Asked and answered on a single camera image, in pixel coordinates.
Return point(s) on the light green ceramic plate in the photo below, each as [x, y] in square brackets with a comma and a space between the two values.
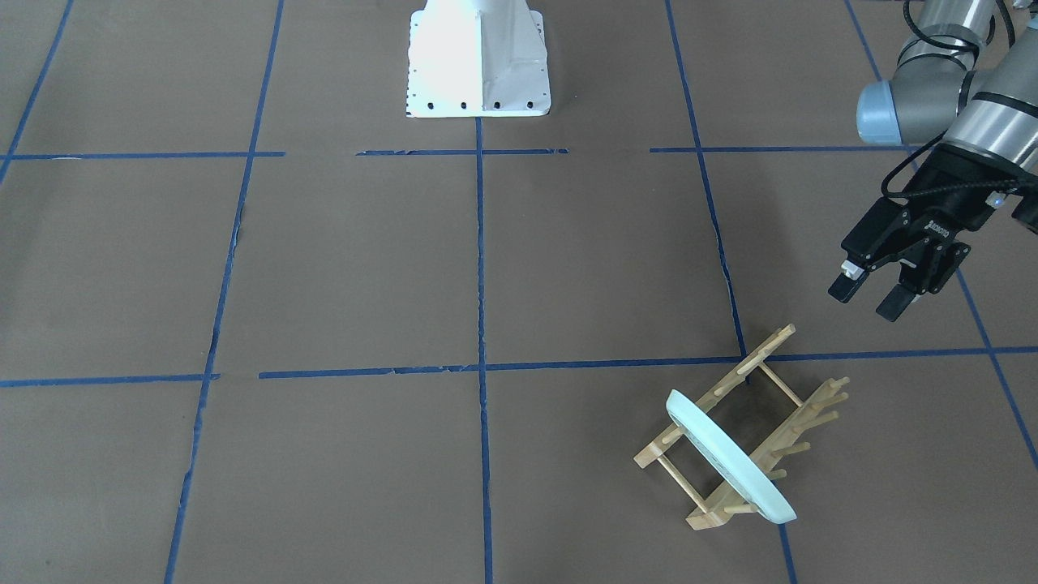
[758, 492]

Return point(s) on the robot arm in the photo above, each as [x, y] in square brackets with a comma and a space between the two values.
[964, 90]

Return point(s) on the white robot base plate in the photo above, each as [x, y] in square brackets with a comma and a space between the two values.
[477, 59]

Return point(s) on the wooden dish rack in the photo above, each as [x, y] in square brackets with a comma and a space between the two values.
[762, 413]

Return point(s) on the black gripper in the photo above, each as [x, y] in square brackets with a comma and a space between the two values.
[932, 217]

